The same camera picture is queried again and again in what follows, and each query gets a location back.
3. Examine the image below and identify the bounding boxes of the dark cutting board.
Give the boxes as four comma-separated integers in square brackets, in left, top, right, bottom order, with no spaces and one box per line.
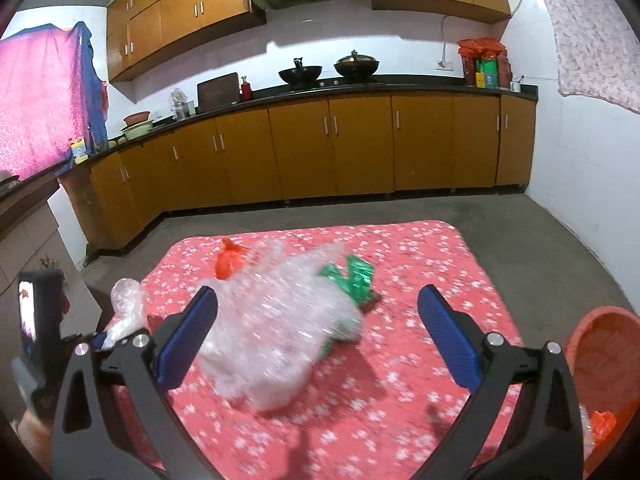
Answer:
[196,72,240,111]

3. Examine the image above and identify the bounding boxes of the wooden lower cabinets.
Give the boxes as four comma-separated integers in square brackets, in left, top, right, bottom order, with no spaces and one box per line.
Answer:
[65,94,537,251]

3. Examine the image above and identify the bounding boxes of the red floral tablecloth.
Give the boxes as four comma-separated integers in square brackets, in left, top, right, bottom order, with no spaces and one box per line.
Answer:
[97,219,526,480]

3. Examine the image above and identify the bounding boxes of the wooden upper cabinets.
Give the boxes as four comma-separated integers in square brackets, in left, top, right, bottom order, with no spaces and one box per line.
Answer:
[106,0,512,83]

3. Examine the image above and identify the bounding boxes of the wooden cabinets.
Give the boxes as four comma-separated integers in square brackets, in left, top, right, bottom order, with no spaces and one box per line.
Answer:
[106,0,512,83]
[65,94,537,251]

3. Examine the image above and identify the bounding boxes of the green foil wrapper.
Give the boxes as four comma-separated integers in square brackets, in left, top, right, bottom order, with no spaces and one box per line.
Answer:
[315,254,377,358]

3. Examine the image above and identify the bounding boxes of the pale green basin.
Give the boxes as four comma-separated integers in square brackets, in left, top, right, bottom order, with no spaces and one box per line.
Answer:
[120,122,153,141]

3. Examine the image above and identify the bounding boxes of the black kitchen countertop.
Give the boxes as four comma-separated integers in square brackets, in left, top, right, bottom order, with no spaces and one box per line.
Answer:
[0,74,540,196]

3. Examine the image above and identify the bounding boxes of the black open wok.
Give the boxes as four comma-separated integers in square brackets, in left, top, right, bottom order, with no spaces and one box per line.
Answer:
[278,58,323,86]

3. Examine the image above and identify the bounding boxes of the white plastic bag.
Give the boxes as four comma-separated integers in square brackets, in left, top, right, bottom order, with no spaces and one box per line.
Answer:
[102,277,148,348]

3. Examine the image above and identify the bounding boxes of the person's left hand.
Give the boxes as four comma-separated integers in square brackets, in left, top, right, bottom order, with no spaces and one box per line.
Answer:
[12,402,53,456]

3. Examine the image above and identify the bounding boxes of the pink hanging cloth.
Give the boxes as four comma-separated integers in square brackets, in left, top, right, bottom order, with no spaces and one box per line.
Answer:
[0,22,108,181]

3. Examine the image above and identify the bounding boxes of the black lidded wok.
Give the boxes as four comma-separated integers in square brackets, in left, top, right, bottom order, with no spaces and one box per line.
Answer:
[333,50,381,79]

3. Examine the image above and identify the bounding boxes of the pink floral hanging sheet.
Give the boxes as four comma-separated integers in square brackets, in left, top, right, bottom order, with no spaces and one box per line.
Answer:
[530,0,640,113]

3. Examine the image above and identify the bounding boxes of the red bagged goods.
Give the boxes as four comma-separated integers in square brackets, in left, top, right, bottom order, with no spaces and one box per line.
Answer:
[457,37,512,88]

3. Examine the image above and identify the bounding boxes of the blue hanging cloth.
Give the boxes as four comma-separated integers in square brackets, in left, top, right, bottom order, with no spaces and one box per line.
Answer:
[55,21,108,176]

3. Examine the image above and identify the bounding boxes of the clear plastic bag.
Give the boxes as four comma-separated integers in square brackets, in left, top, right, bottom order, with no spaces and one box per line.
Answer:
[192,240,366,411]

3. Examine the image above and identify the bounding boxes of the white power cable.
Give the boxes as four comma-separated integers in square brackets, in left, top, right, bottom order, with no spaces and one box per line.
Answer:
[440,14,453,63]

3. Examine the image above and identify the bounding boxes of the red plastic basket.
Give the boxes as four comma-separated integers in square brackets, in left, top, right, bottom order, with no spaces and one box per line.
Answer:
[562,307,640,478]

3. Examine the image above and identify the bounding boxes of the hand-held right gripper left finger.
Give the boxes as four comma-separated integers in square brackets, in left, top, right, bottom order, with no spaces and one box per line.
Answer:
[52,285,218,480]

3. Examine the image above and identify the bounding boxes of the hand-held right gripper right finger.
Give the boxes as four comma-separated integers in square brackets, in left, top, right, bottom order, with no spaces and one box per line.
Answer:
[417,284,585,480]

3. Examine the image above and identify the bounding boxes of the small red plastic bag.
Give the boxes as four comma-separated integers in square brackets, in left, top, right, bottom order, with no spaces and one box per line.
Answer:
[216,236,251,281]

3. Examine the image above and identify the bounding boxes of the clear jar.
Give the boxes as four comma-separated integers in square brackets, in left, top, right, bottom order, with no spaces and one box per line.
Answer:
[170,88,193,121]

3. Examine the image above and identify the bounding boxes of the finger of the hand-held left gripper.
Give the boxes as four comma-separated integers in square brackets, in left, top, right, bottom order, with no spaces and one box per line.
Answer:
[62,332,108,352]

